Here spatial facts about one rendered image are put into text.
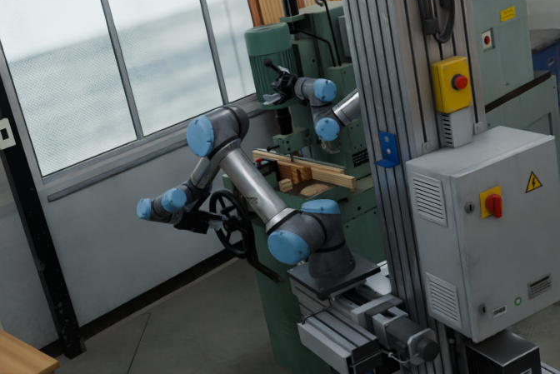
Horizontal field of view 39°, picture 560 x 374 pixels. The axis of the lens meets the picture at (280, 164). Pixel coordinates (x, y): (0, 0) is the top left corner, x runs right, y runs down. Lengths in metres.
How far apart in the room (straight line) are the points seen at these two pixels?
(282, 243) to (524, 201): 0.69
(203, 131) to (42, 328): 2.07
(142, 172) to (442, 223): 2.51
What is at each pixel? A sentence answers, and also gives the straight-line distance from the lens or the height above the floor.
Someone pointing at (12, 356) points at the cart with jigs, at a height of 0.53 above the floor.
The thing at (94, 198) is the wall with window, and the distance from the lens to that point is 4.18.
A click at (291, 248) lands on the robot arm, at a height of 0.99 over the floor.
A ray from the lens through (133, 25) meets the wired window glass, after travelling 4.34.
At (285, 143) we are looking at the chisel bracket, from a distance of 3.12.
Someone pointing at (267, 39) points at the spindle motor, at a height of 1.47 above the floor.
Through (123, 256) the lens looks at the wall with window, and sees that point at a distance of 4.33.
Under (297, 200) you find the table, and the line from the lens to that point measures 2.96.
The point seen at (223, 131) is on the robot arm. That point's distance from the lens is 2.38.
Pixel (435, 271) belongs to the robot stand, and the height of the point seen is 0.93.
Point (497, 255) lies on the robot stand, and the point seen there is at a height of 0.98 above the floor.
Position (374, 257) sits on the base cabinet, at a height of 0.50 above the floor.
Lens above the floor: 1.92
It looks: 18 degrees down
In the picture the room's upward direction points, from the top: 12 degrees counter-clockwise
